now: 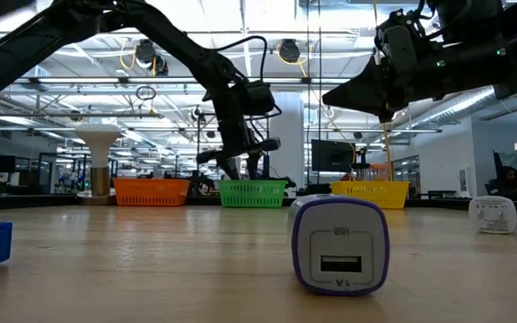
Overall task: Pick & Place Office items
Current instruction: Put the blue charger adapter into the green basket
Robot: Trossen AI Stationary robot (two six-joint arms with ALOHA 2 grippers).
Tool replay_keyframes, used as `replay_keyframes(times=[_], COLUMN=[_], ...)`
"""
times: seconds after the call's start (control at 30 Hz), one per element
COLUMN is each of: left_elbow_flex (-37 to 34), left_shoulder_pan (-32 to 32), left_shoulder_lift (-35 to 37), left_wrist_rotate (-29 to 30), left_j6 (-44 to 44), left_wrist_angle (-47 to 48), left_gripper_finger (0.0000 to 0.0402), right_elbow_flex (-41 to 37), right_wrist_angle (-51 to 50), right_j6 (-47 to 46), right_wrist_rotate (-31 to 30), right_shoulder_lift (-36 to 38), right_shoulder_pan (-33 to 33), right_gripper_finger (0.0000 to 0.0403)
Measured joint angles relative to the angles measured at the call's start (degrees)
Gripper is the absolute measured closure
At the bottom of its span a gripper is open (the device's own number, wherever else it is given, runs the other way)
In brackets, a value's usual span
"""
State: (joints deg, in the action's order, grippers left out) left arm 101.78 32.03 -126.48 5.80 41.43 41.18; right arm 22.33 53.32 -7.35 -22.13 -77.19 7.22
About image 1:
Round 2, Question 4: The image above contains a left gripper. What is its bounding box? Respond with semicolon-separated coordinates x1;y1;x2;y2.
195;87;283;182

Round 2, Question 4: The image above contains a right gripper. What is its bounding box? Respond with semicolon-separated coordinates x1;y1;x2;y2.
321;23;517;124

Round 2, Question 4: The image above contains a lavender white USB charger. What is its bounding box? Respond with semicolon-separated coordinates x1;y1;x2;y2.
287;193;391;297

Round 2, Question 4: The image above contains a green plastic basket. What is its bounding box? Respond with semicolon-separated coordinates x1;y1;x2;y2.
218;179;288;209

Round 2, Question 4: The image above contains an orange plastic basket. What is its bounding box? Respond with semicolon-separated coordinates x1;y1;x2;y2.
113;179;191;208

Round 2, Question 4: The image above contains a yellow plastic basket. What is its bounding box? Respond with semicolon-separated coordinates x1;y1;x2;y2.
329;180;411;211

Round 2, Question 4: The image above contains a white mushroom table lamp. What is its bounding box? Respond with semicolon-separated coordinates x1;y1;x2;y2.
74;124;123;206

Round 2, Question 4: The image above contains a person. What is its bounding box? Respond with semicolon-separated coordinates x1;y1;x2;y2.
486;165;517;202

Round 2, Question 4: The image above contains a green white USB charger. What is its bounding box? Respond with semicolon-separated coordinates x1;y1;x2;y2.
468;196;517;235

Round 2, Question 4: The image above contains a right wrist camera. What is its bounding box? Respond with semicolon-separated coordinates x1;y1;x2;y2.
374;7;424;32

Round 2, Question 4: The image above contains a black ceiling cable reel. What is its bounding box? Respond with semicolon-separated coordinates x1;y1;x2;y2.
277;39;302;64
133;39;170;77

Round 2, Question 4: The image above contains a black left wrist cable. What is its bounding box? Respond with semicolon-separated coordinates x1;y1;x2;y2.
213;34;285;122

